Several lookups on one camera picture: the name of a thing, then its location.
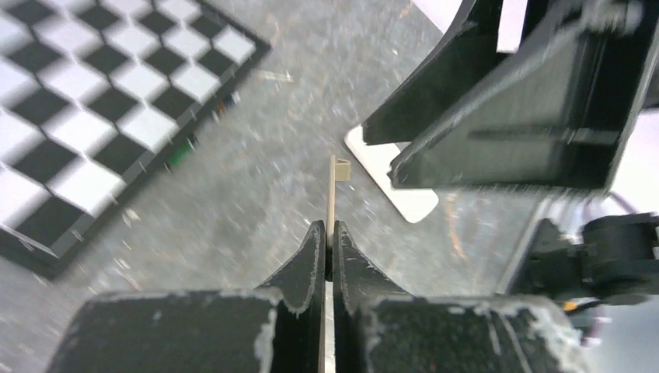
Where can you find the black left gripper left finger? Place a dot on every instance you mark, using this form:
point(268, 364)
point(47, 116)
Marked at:
point(275, 327)

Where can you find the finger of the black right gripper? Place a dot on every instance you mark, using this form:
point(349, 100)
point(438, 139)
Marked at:
point(465, 55)

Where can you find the beige battery cover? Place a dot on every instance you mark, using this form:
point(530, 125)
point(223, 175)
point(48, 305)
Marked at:
point(339, 170)

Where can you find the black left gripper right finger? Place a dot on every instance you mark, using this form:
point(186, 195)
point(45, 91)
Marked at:
point(379, 327)

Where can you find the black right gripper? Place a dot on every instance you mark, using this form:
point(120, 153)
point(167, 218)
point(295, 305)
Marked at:
point(556, 114)

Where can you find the blue orange battery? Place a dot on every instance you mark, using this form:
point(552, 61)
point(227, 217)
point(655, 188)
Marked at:
point(228, 102)

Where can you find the black white checkerboard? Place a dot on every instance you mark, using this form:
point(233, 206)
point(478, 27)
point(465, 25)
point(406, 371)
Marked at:
point(95, 97)

